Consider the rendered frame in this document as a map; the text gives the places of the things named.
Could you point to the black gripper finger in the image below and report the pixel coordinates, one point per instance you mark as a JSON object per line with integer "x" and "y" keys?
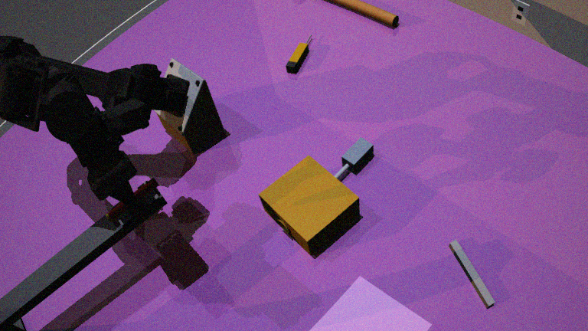
{"x": 114, "y": 147}
{"x": 125, "y": 195}

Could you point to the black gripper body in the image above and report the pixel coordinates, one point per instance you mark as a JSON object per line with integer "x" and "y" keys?
{"x": 114, "y": 167}

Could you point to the dark red cylinder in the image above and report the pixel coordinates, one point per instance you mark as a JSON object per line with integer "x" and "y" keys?
{"x": 140, "y": 193}

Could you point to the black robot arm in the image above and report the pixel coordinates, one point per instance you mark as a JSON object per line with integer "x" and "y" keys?
{"x": 54, "y": 91}

